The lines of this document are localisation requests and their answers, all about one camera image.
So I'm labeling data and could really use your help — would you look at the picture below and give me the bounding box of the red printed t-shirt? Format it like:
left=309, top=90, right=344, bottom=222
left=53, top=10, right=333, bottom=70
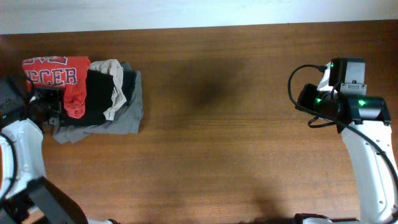
left=22, top=56, right=91, bottom=119

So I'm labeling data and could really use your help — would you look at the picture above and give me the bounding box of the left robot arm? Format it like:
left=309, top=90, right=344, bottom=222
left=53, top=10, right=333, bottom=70
left=1, top=75, right=94, bottom=224

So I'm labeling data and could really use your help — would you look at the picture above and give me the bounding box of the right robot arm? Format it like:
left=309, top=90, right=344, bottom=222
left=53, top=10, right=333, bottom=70
left=287, top=58, right=397, bottom=223

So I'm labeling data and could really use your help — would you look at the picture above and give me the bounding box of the black folded garment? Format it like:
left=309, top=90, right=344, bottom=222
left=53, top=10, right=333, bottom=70
left=60, top=68, right=137, bottom=127

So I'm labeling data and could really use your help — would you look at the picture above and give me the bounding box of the beige folded garment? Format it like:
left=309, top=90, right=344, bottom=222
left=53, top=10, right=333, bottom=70
left=89, top=59, right=127, bottom=121

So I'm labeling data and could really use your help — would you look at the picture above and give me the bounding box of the grey folded garment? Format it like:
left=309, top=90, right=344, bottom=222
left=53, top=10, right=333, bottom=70
left=53, top=62, right=144, bottom=144

